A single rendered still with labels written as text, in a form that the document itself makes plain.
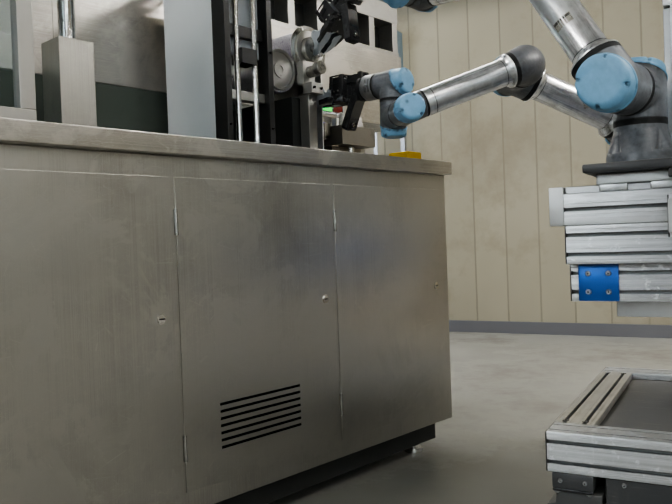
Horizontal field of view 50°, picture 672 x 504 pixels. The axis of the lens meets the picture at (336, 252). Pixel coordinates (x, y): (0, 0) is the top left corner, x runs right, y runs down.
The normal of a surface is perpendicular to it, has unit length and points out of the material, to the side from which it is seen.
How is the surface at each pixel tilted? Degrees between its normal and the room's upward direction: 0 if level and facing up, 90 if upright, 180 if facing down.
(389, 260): 90
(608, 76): 96
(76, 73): 90
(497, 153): 90
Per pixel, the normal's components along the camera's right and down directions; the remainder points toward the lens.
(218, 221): 0.73, -0.02
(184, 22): -0.68, 0.04
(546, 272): -0.49, 0.03
